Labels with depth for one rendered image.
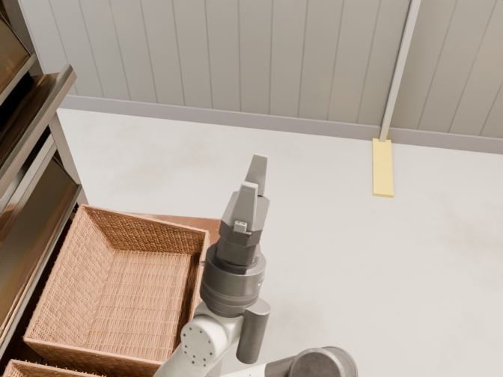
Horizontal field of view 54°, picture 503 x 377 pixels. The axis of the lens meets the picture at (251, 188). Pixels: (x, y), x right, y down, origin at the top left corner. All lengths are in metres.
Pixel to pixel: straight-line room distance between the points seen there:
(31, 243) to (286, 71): 2.07
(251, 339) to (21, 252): 1.02
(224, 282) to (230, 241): 0.08
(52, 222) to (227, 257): 1.14
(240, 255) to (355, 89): 2.68
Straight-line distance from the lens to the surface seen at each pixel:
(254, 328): 0.73
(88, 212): 1.94
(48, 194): 1.74
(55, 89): 1.43
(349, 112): 3.38
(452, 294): 2.79
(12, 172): 1.25
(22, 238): 1.63
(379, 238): 2.90
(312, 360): 0.86
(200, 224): 2.12
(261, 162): 0.69
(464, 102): 3.40
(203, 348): 0.73
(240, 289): 0.69
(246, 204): 0.60
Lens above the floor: 2.19
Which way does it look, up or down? 45 degrees down
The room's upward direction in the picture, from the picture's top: straight up
